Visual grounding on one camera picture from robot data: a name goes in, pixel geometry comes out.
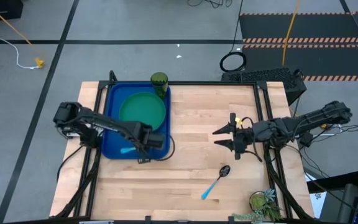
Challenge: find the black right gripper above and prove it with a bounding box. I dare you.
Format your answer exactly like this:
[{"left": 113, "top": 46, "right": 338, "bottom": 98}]
[{"left": 212, "top": 112, "right": 267, "bottom": 161}]

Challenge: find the black spoon with cyan handle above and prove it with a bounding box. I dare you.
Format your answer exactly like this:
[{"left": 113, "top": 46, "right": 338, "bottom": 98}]
[{"left": 201, "top": 164, "right": 231, "bottom": 200}]

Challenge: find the green round plate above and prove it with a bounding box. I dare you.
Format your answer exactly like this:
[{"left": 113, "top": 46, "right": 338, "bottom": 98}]
[{"left": 119, "top": 91, "right": 167, "bottom": 131}]

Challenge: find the green translucent plastic cup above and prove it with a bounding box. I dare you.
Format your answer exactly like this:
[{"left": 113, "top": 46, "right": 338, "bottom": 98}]
[{"left": 150, "top": 72, "right": 169, "bottom": 100}]

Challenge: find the blue plastic tray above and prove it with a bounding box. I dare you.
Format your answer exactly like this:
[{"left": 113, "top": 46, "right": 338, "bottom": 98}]
[{"left": 101, "top": 82, "right": 172, "bottom": 160}]

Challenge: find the succulent plant in pot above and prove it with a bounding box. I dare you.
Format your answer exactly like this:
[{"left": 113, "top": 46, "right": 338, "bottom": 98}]
[{"left": 232, "top": 188, "right": 284, "bottom": 224}]

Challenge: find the white paper sheet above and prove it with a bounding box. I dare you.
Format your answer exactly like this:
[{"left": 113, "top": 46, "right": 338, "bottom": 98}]
[{"left": 309, "top": 191, "right": 326, "bottom": 218}]

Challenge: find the black hazard-striped floor mat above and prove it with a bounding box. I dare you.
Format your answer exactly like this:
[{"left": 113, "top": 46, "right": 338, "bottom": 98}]
[{"left": 239, "top": 11, "right": 358, "bottom": 82}]

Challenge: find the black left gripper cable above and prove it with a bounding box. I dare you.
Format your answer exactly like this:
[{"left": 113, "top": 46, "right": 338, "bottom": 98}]
[{"left": 137, "top": 134, "right": 176, "bottom": 164}]

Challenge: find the black aluminium table frame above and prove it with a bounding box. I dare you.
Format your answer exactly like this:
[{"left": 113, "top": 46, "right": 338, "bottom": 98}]
[{"left": 50, "top": 70, "right": 315, "bottom": 224}]

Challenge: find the coiled black floor cable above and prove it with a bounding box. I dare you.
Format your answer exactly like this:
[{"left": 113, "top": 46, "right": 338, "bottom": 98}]
[{"left": 219, "top": 0, "right": 247, "bottom": 73}]

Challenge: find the yellow hanging cable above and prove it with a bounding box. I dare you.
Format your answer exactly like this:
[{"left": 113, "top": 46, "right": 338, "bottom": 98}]
[{"left": 282, "top": 0, "right": 301, "bottom": 66}]

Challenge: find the black cable tangle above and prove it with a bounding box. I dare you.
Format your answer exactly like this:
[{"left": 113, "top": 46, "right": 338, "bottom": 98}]
[{"left": 187, "top": 0, "right": 233, "bottom": 9}]

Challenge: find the yellow cable with plug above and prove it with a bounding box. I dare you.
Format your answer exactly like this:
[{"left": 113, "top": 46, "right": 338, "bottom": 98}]
[{"left": 0, "top": 0, "right": 45, "bottom": 69}]

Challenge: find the white floor cable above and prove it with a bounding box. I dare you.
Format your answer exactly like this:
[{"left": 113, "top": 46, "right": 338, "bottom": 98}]
[{"left": 0, "top": 0, "right": 40, "bottom": 70}]

